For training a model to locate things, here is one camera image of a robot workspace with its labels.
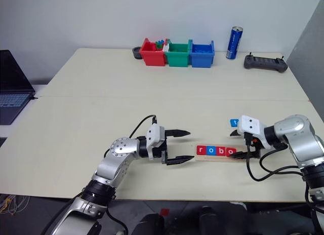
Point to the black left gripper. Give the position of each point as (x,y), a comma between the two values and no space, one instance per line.
(165,156)

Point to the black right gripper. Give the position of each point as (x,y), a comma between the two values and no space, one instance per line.
(255,152)

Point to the red letter o tile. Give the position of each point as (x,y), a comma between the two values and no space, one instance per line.
(233,150)

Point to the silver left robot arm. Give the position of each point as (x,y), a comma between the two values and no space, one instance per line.
(119,149)

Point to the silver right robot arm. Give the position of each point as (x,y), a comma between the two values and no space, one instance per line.
(298,133)

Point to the blue letter tile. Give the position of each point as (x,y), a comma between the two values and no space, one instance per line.
(232,123)
(207,154)

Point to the red letter b block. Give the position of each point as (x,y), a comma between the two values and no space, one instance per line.
(218,154)

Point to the wooden letter tray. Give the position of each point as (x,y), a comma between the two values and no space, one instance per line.
(215,158)

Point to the small red square object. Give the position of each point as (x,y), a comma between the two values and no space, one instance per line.
(164,212)

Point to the dark rounded shape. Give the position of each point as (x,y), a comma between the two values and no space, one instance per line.
(150,225)
(209,219)

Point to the dark grey handheld controller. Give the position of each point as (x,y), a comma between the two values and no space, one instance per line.
(264,62)

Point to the green plastic bin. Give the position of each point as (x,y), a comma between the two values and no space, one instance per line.
(178,59)

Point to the blue plastic bin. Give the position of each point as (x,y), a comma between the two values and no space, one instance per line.
(201,60)

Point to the red plastic bin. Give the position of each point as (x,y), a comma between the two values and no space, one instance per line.
(152,58)

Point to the blue toy bricks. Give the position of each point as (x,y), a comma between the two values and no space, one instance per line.
(202,50)

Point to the blue drink can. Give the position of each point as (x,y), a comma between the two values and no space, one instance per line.
(234,45)

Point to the white plastic piece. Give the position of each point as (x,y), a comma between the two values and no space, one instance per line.
(166,46)

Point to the dark grey round bowl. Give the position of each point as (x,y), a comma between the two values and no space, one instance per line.
(136,54)

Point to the green toy bricks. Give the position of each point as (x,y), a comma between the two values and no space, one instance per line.
(159,45)

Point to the grey partition panel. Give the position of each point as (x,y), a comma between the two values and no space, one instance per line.
(311,55)

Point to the dark laptop computer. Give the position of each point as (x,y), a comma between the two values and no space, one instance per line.
(12,75)

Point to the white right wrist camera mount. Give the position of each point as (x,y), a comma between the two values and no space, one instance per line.
(249,123)

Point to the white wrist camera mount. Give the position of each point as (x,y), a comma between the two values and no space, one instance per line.
(249,123)
(155,133)

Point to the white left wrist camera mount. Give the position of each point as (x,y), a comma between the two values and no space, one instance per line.
(155,133)

